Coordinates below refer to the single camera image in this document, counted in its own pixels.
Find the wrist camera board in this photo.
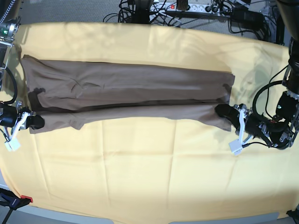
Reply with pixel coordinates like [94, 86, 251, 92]
[229, 140, 243, 156]
[4, 139, 21, 152]

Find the blue orange table clamp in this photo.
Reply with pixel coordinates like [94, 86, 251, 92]
[0, 189, 33, 224]

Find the white power strip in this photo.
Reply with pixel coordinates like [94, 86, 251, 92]
[150, 1, 227, 17]

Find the black power adapter box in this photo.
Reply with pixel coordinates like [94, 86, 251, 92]
[230, 8, 264, 26]

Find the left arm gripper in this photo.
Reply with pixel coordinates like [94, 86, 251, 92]
[215, 104, 269, 144]

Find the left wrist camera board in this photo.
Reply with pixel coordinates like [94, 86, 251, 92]
[229, 140, 243, 156]

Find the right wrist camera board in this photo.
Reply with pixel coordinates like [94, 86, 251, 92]
[4, 139, 21, 152]

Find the black stand post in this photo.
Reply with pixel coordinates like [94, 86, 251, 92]
[132, 0, 151, 24]

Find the yellow table cloth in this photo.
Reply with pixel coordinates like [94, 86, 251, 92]
[0, 23, 299, 224]

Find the black computer tower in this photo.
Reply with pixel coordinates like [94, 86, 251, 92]
[276, 14, 285, 46]

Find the black clamp right corner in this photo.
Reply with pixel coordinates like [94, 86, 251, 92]
[286, 209, 299, 221]

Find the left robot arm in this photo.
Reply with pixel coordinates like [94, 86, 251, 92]
[215, 0, 299, 155]

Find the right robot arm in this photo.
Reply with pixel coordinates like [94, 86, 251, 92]
[0, 0, 45, 143]

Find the brown T-shirt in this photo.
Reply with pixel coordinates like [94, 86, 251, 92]
[21, 55, 235, 133]

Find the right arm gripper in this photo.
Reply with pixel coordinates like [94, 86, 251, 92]
[4, 101, 44, 142]

